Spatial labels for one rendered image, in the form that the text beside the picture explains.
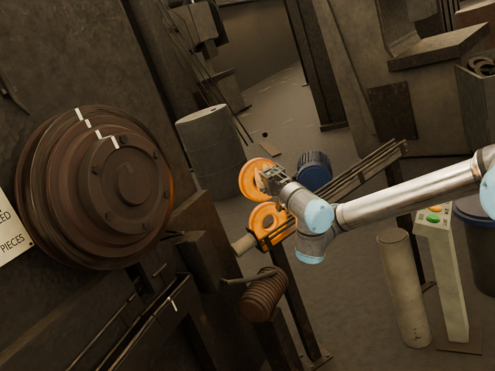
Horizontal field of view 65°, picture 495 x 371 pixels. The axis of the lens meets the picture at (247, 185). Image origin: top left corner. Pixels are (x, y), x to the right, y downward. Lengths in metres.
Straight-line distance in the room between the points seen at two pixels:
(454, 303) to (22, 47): 1.70
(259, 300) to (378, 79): 2.46
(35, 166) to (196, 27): 8.00
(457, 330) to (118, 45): 1.68
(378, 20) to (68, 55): 2.55
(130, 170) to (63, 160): 0.17
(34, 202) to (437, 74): 2.90
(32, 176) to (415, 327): 1.48
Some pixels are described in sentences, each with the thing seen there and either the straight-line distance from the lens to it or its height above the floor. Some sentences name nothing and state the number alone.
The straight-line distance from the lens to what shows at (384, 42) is 3.44.
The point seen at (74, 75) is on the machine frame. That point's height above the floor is 1.44.
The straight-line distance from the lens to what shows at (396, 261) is 1.60.
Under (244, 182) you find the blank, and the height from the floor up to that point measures 0.93.
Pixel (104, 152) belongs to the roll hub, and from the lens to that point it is 1.06.
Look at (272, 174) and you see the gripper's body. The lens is 1.25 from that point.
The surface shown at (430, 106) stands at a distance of 3.42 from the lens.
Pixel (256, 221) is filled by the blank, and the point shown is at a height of 0.74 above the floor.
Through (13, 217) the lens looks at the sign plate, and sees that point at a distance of 1.17.
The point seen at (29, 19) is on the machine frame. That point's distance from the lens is 1.36.
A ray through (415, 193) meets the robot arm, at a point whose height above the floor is 0.86.
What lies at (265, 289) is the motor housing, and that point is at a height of 0.52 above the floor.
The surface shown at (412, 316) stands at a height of 0.17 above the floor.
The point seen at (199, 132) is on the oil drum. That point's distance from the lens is 3.83.
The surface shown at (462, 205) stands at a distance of 1.92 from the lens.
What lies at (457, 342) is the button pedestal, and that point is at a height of 0.01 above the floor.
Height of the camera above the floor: 1.35
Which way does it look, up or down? 19 degrees down
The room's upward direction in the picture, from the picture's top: 20 degrees counter-clockwise
